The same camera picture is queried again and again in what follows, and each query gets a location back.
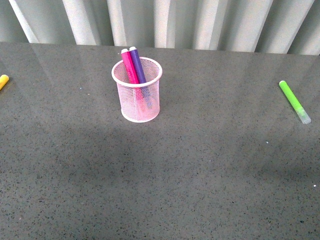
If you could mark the green highlighter pen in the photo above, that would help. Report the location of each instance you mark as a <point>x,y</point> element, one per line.
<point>293,100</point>

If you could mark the yellow highlighter pen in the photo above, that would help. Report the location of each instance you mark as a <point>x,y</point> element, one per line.
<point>3,80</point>

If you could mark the grey pleated curtain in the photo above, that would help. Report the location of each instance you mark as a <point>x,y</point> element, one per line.
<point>263,26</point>

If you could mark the purple highlighter pen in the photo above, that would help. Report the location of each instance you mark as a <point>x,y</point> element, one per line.
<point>140,74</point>

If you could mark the pink highlighter pen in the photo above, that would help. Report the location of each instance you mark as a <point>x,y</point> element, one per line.
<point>133,79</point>

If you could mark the pink mesh pen cup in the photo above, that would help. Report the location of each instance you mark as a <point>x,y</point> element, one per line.
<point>129,109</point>

